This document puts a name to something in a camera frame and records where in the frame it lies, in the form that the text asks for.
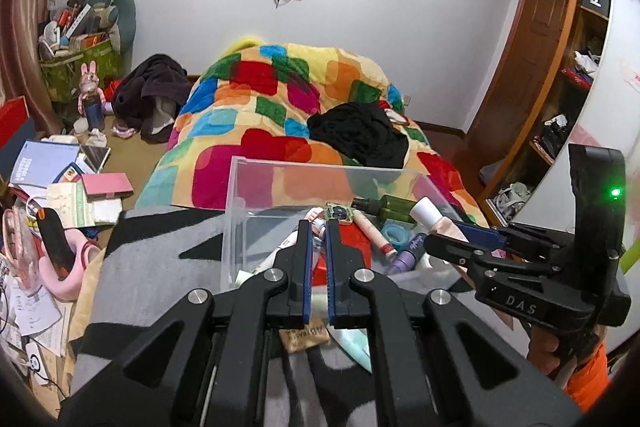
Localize green bag full of clutter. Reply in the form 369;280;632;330
39;0;124;104

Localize striped brown curtain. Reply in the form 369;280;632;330
0;0;92;118

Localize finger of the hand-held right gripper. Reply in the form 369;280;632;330
452;219;578;260
423;232;506;280

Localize long red box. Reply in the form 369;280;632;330
311;221;374;274

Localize person's right hand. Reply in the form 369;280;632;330
525;321;608;380

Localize pink rabbit doll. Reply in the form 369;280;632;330
76;62;109;134

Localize purple bottle with black cap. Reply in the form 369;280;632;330
389;232;432;276

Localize wooden wardrobe shelf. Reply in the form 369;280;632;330
476;0;617;230

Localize clear plastic storage box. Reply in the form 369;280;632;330
220;155;473;293

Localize pink lip gloss tube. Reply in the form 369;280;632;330
352;212;402;259

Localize grey neck pillow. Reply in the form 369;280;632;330
84;0;137;54

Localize blue notebook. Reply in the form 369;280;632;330
9;140;82;188

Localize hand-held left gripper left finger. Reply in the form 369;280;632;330
60;218;314;427

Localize colourful patterned blanket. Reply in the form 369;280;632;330
135;37;497;230

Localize dark green glass bottle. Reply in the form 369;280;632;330
350;194;422;229

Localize green booklet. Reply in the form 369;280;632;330
46;182;97;229

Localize dark brown clothes pile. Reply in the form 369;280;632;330
111;53;194;144

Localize beige cosmetic tube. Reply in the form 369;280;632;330
409;197;472;244

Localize red cardboard box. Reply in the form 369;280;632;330
0;97;29;154

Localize black and orange device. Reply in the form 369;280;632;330
36;207;77;281

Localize blue tape roll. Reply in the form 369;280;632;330
381;221;417;246

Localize black clothes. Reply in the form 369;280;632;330
306;102;411;171

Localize white shoes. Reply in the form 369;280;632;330
491;182;534;219

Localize pink book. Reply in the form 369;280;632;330
80;173;135;198

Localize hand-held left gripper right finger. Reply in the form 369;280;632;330
325;218;583;427

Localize grey and black blanket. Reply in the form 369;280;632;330
70;207;533;427

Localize small wooden tag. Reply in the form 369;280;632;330
279;328;330;352

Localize scattered white papers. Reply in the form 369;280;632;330
0;277;77;388

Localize orange sleeved right forearm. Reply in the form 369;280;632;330
564;341;614;414

